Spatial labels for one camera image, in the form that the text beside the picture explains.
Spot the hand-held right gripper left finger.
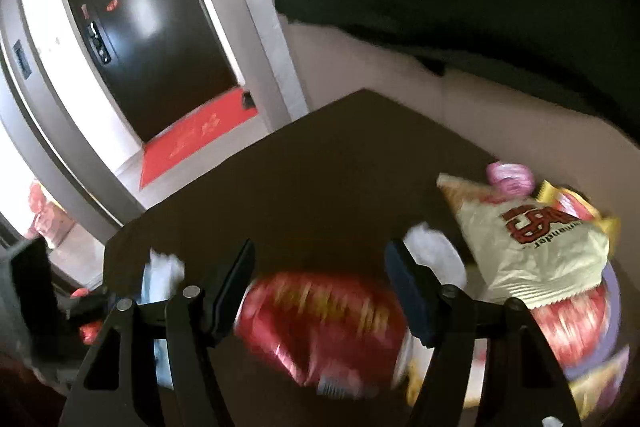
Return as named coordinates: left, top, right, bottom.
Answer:
left=60, top=238, right=257, bottom=427

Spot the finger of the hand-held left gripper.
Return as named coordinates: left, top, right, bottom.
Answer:
left=62, top=287, right=111, bottom=323

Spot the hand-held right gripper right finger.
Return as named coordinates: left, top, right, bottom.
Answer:
left=384, top=238, right=583, bottom=427

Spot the red snack bag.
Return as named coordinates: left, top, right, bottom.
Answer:
left=234, top=271, right=416, bottom=400

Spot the pink ice cream wrapper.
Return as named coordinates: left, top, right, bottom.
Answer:
left=487, top=161, right=536, bottom=198

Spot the white blue wrapper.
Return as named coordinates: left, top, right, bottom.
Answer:
left=140, top=249, right=186, bottom=388

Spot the white snack bag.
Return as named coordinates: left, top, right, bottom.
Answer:
left=436, top=173, right=613, bottom=310

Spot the red doormat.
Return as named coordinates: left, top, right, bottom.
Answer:
left=139, top=88, right=261, bottom=190

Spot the red white packet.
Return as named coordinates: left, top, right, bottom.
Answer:
left=530, top=287, right=613, bottom=368

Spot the yellow snack packet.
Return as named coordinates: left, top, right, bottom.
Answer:
left=532, top=179, right=621, bottom=238

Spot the purple wrapper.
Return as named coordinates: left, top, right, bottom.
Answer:
left=565, top=257, right=632, bottom=383

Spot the black door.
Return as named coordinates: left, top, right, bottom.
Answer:
left=52, top=0, right=238, bottom=142

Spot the black door lock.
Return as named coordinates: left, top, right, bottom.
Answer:
left=82, top=19, right=113, bottom=65

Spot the dark wall panel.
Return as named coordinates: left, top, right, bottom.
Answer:
left=12, top=39, right=32, bottom=80

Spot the grey door frame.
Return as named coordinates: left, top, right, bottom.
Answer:
left=0, top=0, right=311, bottom=233

